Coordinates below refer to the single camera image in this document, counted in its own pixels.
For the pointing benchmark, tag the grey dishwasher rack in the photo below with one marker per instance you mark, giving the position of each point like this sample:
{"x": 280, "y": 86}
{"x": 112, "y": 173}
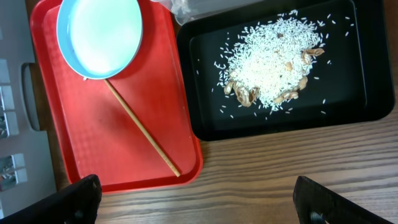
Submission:
{"x": 26, "y": 164}

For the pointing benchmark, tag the food scraps and rice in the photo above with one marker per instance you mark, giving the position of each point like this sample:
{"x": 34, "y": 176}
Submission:
{"x": 304, "y": 60}

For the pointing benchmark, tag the wooden chopstick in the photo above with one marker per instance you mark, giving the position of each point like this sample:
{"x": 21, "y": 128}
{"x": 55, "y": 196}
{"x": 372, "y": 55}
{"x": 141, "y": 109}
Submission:
{"x": 143, "y": 130}

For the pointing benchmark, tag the light blue plate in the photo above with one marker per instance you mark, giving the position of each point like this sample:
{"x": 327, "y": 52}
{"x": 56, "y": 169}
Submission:
{"x": 99, "y": 38}

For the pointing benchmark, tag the clear plastic bin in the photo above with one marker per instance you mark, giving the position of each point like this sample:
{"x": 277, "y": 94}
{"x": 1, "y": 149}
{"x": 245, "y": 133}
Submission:
{"x": 189, "y": 10}

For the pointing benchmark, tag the black waste tray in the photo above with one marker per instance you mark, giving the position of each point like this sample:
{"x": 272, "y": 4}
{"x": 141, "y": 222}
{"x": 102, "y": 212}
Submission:
{"x": 374, "y": 78}

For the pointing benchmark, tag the red plastic tray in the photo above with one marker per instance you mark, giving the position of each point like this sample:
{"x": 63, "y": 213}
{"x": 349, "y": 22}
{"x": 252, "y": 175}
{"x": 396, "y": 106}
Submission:
{"x": 95, "y": 134}

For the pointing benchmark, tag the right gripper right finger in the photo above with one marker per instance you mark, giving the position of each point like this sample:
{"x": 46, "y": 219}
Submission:
{"x": 315, "y": 203}

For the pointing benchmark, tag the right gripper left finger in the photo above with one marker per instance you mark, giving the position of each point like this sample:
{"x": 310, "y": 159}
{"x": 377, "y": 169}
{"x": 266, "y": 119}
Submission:
{"x": 77, "y": 203}

